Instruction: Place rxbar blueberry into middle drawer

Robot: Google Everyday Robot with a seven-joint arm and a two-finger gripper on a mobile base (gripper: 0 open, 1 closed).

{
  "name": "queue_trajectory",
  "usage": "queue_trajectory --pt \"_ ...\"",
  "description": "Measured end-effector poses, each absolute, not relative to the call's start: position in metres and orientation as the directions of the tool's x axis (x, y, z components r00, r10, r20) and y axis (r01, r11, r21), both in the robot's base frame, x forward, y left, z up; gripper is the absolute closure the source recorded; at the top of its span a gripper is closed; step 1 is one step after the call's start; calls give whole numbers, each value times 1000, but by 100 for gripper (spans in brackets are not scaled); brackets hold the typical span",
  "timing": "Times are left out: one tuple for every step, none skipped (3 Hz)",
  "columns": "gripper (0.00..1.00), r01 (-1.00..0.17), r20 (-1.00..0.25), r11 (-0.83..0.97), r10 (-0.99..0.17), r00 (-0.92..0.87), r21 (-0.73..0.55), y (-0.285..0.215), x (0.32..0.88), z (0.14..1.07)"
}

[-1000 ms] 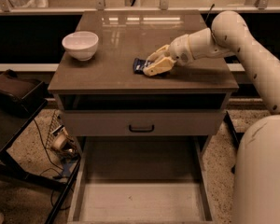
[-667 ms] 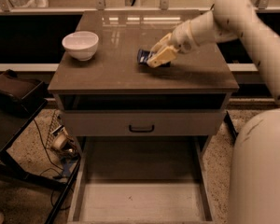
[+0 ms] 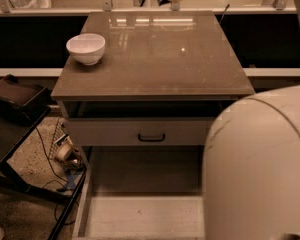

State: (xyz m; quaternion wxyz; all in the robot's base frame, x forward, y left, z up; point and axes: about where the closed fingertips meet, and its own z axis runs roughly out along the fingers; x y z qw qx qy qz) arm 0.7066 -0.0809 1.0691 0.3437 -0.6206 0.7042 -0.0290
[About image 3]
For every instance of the brown box on cart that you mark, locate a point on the brown box on cart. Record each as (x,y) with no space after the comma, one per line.
(21,103)

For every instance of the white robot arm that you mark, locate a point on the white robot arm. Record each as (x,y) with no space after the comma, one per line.
(251,169)

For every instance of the white tape roll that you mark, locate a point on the white tape roll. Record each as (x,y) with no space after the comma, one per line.
(63,152)

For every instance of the white ceramic bowl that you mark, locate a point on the white ceramic bowl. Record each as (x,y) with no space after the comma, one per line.
(87,48)

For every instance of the grey drawer cabinet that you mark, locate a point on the grey drawer cabinet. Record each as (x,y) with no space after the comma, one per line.
(157,64)

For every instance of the closed drawer with black handle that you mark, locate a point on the closed drawer with black handle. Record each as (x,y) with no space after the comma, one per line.
(152,132)

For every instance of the open bottom drawer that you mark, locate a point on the open bottom drawer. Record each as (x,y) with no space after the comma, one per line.
(147,193)

